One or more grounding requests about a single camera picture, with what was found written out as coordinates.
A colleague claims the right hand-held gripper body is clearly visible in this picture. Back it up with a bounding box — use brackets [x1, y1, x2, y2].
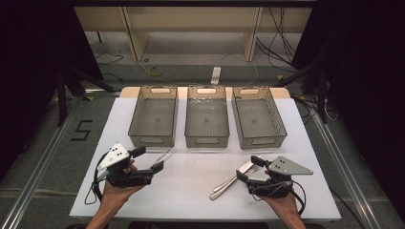
[246, 156, 314, 199]

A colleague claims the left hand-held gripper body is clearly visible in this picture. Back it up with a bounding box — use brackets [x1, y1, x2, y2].
[96, 142, 154, 188]

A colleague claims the metal chopstick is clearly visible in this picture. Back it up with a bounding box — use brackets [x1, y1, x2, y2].
[152, 150, 177, 170]
[146, 148, 174, 170]

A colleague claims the metal fork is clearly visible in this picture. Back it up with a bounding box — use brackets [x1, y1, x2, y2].
[212, 176, 239, 193]

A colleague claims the translucent grey plastic bin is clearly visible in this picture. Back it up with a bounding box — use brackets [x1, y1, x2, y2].
[231, 85, 288, 151]
[184, 85, 231, 149]
[127, 85, 179, 148]

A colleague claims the person's right hand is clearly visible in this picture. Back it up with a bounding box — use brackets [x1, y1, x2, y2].
[260, 191, 303, 221]

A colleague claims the person's left hand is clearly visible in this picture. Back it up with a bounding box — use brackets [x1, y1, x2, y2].
[100, 181, 145, 209]

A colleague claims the white table mat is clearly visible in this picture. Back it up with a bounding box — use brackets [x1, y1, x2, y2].
[69, 96, 342, 222]

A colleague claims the black tripod stand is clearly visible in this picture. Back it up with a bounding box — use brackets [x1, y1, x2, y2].
[55, 63, 117, 128]
[275, 60, 329, 125]

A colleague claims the yellow tape roll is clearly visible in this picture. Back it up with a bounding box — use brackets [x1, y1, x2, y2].
[147, 65, 165, 78]

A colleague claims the white power strip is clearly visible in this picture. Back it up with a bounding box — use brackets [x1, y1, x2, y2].
[210, 66, 223, 86]

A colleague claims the beige wooden shelf unit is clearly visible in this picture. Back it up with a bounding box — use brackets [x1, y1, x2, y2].
[74, 6, 313, 63]

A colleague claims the black curtain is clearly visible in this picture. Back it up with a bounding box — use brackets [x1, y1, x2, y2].
[290, 0, 405, 220]
[0, 0, 104, 179]

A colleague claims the right hand-held gripper cable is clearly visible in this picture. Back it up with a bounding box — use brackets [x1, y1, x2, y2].
[251, 179, 366, 229]

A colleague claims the hand-held gripper cable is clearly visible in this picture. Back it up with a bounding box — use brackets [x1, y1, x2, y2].
[251, 179, 366, 229]
[84, 152, 109, 205]

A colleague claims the left hand-held gripper cable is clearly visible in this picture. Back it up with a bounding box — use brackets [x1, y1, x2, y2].
[84, 152, 109, 205]

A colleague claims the aluminium floor rail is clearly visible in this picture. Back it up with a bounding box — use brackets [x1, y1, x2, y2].
[309, 111, 381, 229]
[0, 94, 84, 229]

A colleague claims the white floor cable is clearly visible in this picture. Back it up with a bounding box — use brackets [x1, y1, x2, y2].
[219, 52, 260, 87]

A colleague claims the thin black floor cable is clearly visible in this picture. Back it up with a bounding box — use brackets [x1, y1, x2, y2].
[95, 52, 124, 82]

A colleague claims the black hanging cable bundle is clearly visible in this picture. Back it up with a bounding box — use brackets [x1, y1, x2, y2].
[256, 7, 299, 73]

